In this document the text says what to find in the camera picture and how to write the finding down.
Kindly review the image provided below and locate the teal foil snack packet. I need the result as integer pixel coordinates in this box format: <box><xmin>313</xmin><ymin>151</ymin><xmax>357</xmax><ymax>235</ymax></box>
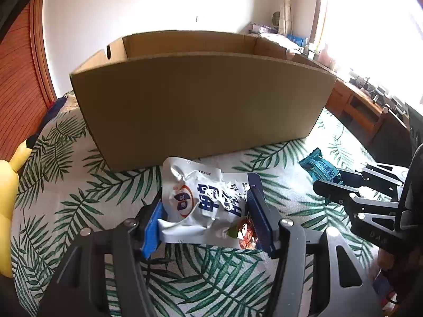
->
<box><xmin>299</xmin><ymin>147</ymin><xmax>343</xmax><ymax>184</ymax></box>

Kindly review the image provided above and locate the white blue-lettered snack pouch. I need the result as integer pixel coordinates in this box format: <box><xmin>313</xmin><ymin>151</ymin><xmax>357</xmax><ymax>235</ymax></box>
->
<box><xmin>159</xmin><ymin>157</ymin><xmax>258</xmax><ymax>250</ymax></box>

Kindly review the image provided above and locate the wooden side cabinet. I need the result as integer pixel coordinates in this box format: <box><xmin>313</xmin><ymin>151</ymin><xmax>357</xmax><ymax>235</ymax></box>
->
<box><xmin>325</xmin><ymin>78</ymin><xmax>412</xmax><ymax>167</ymax></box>

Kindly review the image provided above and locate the leaf-patterned bed cover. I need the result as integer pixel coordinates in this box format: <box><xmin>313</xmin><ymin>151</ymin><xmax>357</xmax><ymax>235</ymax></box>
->
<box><xmin>9</xmin><ymin>89</ymin><xmax>397</xmax><ymax>317</ymax></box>

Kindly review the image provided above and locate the brown cardboard box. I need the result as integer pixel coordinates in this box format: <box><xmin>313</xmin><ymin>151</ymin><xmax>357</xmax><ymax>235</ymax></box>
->
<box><xmin>70</xmin><ymin>30</ymin><xmax>335</xmax><ymax>172</ymax></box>

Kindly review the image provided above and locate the yellow plush toy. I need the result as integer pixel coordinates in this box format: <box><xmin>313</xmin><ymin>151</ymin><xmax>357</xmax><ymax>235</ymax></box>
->
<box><xmin>0</xmin><ymin>140</ymin><xmax>31</xmax><ymax>278</ymax></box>

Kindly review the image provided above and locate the folded clothes pile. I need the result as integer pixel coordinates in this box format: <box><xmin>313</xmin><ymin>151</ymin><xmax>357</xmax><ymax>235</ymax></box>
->
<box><xmin>247</xmin><ymin>23</ymin><xmax>309</xmax><ymax>54</ymax></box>

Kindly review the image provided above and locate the wooden slatted headboard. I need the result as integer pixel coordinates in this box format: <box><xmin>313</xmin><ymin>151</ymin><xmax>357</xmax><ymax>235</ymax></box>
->
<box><xmin>0</xmin><ymin>0</ymin><xmax>57</xmax><ymax>160</ymax></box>

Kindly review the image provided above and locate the floral curtain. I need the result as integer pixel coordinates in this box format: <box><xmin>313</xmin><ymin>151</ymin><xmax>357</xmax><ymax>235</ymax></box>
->
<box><xmin>278</xmin><ymin>0</ymin><xmax>321</xmax><ymax>42</ymax></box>

